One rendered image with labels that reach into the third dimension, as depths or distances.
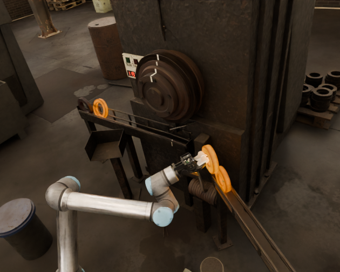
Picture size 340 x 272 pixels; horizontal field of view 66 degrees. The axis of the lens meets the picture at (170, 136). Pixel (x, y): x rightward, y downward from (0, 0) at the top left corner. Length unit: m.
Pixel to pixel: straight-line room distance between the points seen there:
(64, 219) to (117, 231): 0.83
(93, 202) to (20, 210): 1.02
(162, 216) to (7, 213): 1.37
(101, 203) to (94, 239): 1.07
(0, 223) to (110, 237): 0.80
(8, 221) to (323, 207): 2.39
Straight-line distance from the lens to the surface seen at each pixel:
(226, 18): 1.42
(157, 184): 1.37
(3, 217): 2.32
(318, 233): 2.33
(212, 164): 1.36
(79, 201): 1.37
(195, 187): 1.81
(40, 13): 8.47
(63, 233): 1.64
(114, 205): 1.32
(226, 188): 1.54
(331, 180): 2.71
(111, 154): 2.07
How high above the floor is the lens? 1.90
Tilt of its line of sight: 38 degrees down
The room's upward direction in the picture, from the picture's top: 10 degrees counter-clockwise
